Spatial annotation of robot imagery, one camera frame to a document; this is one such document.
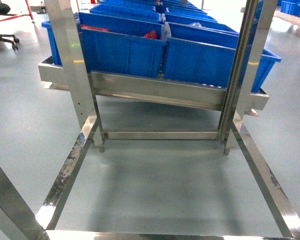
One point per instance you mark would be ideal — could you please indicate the red metal table frame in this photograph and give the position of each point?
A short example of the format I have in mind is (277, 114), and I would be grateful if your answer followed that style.
(13, 16)

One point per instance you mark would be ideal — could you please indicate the blue plastic bin right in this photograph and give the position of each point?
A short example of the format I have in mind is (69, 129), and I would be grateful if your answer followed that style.
(198, 55)

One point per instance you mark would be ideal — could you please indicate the blue plastic bin left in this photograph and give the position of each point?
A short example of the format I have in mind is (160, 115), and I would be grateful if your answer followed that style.
(122, 46)

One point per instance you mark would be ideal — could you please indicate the stainless steel rack frame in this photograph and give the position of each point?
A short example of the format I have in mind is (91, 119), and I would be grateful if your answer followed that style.
(18, 222)

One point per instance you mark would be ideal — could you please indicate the blue plastic bin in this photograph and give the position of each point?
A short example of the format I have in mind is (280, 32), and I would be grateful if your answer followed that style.
(122, 46)
(198, 55)

